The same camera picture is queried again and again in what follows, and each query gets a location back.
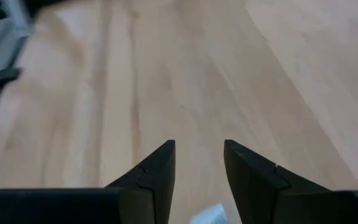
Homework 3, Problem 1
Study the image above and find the wrapped blue white toothbrush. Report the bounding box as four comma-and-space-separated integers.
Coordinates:
188, 202, 229, 224

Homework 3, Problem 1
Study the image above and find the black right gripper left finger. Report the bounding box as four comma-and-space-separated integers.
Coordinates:
0, 139, 176, 224

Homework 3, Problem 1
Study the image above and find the black table edge clamp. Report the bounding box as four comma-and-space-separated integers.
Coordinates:
0, 67, 22, 91

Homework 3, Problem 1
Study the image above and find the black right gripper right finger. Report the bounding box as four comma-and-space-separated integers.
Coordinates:
224, 139, 358, 224

